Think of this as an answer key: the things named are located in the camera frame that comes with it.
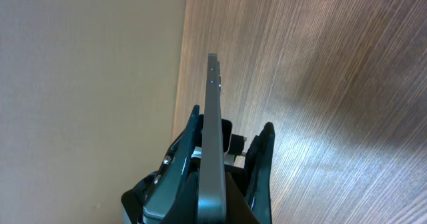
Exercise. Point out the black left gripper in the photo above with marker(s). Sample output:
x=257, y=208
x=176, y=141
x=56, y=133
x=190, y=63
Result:
x=193, y=185

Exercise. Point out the blue Galaxy smartphone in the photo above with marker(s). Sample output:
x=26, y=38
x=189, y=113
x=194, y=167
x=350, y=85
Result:
x=211, y=144

